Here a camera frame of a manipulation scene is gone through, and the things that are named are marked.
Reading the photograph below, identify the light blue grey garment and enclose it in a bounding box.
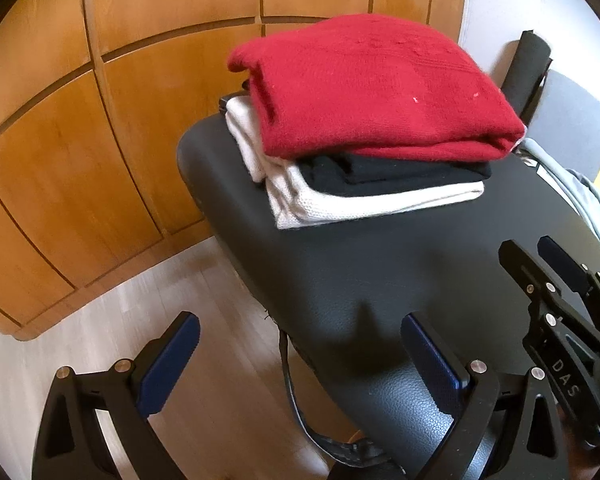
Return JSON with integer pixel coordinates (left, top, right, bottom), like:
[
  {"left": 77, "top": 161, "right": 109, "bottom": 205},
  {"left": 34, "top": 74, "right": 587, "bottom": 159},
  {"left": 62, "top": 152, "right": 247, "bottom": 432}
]
[{"left": 515, "top": 138, "right": 600, "bottom": 242}]

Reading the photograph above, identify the black leather bench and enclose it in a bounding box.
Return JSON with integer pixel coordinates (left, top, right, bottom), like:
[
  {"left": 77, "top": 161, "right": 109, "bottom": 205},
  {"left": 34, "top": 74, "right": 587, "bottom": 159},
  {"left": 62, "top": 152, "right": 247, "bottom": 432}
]
[{"left": 176, "top": 115, "right": 600, "bottom": 476}]

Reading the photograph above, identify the black folded garment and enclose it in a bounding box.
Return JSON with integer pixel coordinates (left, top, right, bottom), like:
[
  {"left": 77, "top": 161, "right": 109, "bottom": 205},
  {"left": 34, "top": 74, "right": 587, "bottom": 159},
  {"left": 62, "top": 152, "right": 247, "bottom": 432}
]
[{"left": 296, "top": 153, "right": 491, "bottom": 197}]

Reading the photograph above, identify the grey yellow blue chair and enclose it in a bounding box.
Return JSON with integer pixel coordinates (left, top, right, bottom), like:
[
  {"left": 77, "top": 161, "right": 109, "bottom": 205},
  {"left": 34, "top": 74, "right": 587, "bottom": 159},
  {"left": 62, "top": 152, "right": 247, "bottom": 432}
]
[{"left": 528, "top": 70, "right": 600, "bottom": 180}]

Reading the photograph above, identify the red knit sweater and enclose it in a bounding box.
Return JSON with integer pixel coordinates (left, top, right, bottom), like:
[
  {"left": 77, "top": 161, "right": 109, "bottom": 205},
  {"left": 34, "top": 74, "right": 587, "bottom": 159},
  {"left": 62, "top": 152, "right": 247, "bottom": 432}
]
[{"left": 227, "top": 14, "right": 526, "bottom": 162}]

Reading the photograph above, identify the white folded garment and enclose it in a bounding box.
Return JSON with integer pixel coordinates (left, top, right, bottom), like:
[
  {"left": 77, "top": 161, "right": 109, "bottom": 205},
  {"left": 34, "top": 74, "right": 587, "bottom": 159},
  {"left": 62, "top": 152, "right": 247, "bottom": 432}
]
[{"left": 225, "top": 96, "right": 484, "bottom": 230}]

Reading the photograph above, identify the black rolled mat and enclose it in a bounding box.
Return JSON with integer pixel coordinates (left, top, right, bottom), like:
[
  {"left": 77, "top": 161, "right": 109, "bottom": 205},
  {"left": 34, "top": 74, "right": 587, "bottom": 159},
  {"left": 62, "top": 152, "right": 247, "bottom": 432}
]
[{"left": 501, "top": 30, "right": 552, "bottom": 124}]

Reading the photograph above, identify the wooden wardrobe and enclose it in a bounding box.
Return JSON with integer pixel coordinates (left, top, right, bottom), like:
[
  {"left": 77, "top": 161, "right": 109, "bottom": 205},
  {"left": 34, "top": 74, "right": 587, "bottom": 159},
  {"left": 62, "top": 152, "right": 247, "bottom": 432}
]
[{"left": 0, "top": 0, "right": 465, "bottom": 340}]

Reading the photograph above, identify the black strap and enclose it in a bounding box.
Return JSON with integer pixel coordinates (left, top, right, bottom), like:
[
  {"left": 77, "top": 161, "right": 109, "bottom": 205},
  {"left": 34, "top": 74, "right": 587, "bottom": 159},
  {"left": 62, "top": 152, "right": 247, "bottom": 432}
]
[{"left": 277, "top": 328, "right": 412, "bottom": 480}]

